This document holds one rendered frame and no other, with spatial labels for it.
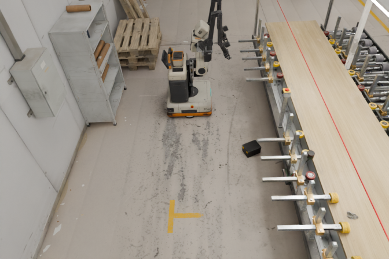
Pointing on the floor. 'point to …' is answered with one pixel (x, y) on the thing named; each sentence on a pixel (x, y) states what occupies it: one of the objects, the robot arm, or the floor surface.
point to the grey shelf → (62, 28)
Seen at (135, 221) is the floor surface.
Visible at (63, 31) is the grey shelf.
